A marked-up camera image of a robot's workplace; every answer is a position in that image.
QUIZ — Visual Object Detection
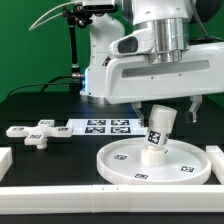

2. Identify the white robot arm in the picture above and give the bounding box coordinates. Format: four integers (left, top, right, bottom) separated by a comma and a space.
81, 0, 224, 121

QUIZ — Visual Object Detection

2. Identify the white marker sheet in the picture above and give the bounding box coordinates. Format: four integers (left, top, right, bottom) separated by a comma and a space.
67, 119, 147, 136

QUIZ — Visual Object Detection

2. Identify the white left fence block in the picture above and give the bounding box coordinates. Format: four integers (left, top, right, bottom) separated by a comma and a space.
0, 147, 12, 181

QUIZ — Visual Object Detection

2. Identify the white round table top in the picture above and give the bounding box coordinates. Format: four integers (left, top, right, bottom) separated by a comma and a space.
97, 137, 211, 185

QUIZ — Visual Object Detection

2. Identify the white cable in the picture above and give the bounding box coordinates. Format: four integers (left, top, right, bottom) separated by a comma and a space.
28, 1, 83, 32

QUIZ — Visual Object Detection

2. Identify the white cross-shaped table base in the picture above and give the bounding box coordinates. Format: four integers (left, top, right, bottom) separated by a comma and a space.
6, 120, 73, 149

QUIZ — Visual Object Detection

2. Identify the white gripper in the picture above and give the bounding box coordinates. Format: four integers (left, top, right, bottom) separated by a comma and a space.
105, 42, 224, 127

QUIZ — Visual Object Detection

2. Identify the white front fence bar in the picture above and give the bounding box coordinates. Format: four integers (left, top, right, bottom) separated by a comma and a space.
0, 185, 224, 215

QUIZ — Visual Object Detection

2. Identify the black cable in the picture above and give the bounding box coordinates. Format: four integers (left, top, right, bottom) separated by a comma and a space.
5, 75, 75, 99

